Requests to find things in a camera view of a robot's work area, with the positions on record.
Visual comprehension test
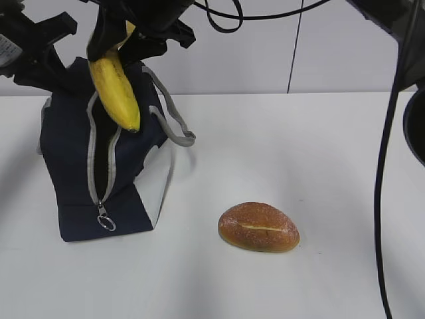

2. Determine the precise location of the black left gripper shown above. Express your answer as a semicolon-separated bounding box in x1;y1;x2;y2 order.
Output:
1;1;80;94

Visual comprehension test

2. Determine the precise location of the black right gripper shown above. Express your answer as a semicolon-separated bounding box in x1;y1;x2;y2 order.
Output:
86;0;195;65

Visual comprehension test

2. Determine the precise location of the yellow banana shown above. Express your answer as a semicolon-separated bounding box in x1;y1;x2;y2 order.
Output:
88;40;141;133

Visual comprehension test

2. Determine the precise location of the navy and white lunch bag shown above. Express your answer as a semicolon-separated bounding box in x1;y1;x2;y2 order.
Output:
39;57;195;242

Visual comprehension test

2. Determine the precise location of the brown bread roll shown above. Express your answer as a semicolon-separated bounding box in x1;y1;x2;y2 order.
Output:
218;202;301;253

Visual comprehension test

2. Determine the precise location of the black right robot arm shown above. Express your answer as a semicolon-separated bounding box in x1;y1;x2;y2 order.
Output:
87;1;424;167

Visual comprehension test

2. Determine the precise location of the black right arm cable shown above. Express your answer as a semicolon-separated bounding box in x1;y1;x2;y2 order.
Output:
192;0;418;319

